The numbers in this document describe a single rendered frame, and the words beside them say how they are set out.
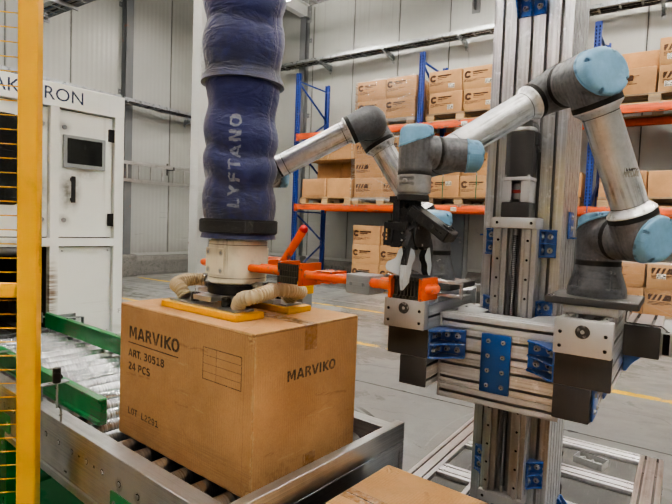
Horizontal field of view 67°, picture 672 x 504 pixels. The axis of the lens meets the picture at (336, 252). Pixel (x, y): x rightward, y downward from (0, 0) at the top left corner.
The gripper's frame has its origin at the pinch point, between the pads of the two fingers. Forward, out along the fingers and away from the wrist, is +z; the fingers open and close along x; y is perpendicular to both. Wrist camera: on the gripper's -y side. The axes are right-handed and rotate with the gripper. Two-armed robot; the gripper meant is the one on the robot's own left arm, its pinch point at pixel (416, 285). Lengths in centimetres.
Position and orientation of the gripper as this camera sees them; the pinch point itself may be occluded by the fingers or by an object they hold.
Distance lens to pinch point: 115.6
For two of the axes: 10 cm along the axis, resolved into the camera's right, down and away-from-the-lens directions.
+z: -0.5, 10.0, 0.5
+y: -7.8, -0.7, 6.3
